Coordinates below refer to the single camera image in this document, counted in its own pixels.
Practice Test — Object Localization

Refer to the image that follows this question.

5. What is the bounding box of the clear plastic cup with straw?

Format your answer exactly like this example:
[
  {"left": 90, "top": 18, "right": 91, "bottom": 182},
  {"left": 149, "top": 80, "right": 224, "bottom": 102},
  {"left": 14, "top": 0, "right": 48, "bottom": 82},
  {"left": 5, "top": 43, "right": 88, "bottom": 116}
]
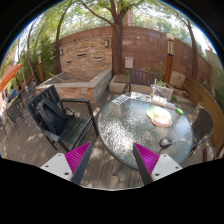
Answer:
[{"left": 151, "top": 79, "right": 157, "bottom": 97}]

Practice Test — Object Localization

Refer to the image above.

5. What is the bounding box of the dark wicker chair right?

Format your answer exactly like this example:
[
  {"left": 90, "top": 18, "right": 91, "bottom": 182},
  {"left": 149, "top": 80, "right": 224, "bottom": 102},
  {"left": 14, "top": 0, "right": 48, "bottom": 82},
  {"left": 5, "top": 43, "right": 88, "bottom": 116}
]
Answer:
[{"left": 184, "top": 108, "right": 214, "bottom": 157}]

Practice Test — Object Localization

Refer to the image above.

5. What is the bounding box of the black slatted patio chair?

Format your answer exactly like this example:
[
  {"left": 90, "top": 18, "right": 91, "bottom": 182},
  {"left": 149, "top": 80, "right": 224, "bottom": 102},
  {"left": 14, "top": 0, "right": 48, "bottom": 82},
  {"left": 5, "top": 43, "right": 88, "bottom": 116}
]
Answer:
[{"left": 27, "top": 85, "right": 99, "bottom": 152}]

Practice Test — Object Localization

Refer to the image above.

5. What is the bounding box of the green marker pen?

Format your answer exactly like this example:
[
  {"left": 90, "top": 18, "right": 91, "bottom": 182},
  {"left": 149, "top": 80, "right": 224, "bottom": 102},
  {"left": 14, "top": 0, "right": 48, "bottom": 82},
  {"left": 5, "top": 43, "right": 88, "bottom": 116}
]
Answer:
[{"left": 175, "top": 107, "right": 184, "bottom": 115}]

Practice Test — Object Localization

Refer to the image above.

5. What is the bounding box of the black metal chair far left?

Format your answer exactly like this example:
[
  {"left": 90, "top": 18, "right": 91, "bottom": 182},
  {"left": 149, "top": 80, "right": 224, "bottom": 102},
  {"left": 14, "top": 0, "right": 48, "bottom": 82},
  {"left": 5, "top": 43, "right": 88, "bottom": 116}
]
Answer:
[{"left": 6, "top": 99, "right": 25, "bottom": 129}]

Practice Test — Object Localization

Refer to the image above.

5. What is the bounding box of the dark chair behind table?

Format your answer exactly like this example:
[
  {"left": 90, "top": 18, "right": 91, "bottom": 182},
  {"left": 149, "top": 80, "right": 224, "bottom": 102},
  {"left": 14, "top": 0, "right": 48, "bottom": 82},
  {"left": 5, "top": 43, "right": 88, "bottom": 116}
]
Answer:
[{"left": 122, "top": 69, "right": 158, "bottom": 93}]

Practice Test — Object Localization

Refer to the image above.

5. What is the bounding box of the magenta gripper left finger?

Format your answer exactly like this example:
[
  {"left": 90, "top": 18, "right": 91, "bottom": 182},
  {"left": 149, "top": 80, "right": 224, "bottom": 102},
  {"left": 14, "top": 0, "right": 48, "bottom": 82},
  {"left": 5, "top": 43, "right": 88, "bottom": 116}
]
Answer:
[{"left": 40, "top": 142, "right": 93, "bottom": 186}]

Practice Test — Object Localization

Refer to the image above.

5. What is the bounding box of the large tree trunk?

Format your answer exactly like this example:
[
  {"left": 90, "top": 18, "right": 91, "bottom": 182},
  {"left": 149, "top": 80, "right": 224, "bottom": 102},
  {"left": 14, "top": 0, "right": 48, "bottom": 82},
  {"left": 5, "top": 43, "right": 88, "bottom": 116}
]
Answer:
[{"left": 110, "top": 0, "right": 128, "bottom": 74}]

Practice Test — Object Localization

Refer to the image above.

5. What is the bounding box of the wooden lamp post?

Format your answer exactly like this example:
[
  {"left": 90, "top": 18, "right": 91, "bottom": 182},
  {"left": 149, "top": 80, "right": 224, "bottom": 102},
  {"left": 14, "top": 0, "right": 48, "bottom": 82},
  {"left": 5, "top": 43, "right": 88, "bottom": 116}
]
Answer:
[{"left": 163, "top": 33, "right": 174, "bottom": 83}]

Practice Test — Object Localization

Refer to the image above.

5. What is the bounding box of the printed booklet on table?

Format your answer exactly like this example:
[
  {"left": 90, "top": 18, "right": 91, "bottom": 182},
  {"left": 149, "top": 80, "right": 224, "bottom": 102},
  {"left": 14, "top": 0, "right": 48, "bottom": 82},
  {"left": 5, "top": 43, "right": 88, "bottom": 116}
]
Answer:
[{"left": 112, "top": 94, "right": 129, "bottom": 105}]

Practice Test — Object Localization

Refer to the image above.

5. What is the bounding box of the stone raised planter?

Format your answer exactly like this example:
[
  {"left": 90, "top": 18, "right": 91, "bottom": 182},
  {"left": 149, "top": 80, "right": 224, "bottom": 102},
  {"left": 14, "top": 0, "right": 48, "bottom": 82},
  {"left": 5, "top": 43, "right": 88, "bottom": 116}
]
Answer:
[{"left": 36, "top": 69, "right": 112, "bottom": 103}]

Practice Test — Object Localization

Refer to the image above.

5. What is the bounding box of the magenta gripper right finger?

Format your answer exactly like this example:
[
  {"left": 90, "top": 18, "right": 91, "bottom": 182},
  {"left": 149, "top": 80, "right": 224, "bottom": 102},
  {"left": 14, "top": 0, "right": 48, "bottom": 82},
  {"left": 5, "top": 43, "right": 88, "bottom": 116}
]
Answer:
[{"left": 132, "top": 142, "right": 184, "bottom": 186}]

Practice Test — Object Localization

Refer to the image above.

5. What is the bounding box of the black backpack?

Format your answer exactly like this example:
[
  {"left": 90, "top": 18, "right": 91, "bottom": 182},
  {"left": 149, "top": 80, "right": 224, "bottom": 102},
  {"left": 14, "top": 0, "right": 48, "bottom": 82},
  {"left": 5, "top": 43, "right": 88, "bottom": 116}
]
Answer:
[{"left": 35, "top": 98, "right": 75, "bottom": 135}]

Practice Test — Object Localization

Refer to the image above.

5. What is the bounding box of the orange patio umbrella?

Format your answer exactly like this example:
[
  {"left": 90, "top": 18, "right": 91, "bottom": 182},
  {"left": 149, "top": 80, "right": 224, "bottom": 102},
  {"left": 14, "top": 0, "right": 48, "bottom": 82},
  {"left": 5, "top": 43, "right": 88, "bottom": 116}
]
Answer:
[{"left": 0, "top": 64, "right": 22, "bottom": 91}]

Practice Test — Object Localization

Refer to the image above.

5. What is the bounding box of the open paint palette box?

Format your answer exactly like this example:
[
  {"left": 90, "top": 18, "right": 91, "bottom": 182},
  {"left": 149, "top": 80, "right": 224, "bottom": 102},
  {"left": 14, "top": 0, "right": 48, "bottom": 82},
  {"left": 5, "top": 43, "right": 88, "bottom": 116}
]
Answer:
[{"left": 130, "top": 92, "right": 151, "bottom": 102}]

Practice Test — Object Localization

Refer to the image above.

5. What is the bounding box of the beige utility box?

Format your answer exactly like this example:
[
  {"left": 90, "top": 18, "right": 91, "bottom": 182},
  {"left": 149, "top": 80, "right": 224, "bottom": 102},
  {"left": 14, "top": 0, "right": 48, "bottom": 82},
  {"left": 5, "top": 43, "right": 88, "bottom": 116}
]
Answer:
[{"left": 125, "top": 57, "right": 133, "bottom": 69}]

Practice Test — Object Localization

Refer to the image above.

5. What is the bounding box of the round glass patio table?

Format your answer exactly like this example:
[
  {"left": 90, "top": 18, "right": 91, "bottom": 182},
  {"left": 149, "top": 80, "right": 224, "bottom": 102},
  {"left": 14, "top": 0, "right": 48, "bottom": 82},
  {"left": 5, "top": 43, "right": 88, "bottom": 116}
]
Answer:
[{"left": 98, "top": 98, "right": 192, "bottom": 170}]

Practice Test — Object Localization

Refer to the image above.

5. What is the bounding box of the curved wooden bench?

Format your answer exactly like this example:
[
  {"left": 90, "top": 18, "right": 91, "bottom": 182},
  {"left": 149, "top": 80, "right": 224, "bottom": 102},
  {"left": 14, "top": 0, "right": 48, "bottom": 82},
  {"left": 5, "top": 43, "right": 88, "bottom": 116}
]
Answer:
[{"left": 183, "top": 77, "right": 224, "bottom": 158}]

